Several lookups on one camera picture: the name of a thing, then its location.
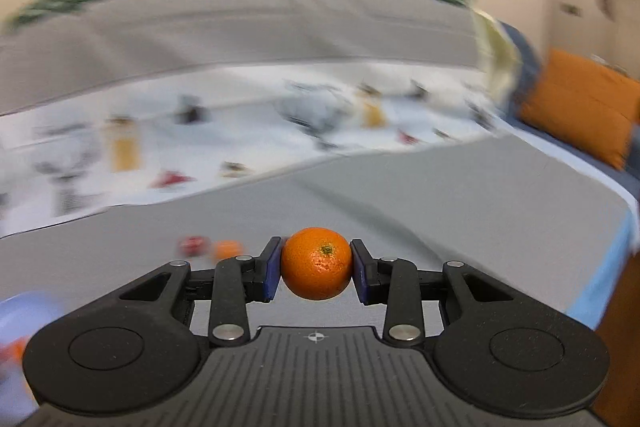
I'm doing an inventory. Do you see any pale yellow cloth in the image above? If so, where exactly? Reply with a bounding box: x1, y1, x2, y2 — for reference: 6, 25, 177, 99
472, 9, 523, 108

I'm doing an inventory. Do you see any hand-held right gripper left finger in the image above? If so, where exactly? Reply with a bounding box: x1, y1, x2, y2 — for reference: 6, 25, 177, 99
119, 236, 284, 348

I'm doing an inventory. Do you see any plastic-wrapped orange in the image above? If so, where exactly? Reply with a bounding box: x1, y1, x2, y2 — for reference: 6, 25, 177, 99
212, 239, 246, 262

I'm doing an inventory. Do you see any grey bed sheet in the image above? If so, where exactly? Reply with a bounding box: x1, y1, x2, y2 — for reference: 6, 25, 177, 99
0, 127, 633, 348

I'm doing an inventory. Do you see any orange pillow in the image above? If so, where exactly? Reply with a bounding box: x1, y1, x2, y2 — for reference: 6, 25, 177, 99
517, 48, 640, 172

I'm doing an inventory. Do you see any blue cloth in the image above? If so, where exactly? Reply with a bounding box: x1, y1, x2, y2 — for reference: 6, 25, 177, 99
500, 22, 547, 118

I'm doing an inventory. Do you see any red plastic-wrapped hawthorn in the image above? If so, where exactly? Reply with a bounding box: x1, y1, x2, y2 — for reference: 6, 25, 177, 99
179, 234, 208, 257

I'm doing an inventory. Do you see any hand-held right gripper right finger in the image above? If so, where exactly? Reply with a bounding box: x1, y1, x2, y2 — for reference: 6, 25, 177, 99
349, 238, 517, 348

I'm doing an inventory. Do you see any blue plastic plate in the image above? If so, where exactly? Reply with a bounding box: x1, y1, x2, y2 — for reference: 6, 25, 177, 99
0, 291, 63, 423

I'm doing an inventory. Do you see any light blue sheet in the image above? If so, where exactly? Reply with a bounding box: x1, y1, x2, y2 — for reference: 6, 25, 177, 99
567, 202, 640, 330

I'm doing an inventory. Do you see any grey deer-print blanket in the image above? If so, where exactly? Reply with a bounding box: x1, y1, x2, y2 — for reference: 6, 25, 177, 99
0, 0, 506, 238

